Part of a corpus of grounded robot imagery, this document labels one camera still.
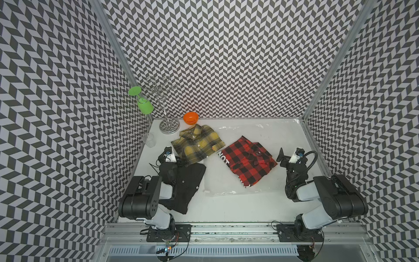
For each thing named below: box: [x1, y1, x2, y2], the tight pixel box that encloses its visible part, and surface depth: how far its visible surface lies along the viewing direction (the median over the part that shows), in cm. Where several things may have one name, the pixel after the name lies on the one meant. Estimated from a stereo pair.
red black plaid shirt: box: [217, 135, 278, 188], surface depth 95 cm
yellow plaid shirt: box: [170, 123, 226, 166], surface depth 102 cm
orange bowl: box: [183, 111, 200, 125], surface depth 118 cm
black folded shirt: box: [158, 162, 207, 215], surface depth 83 cm
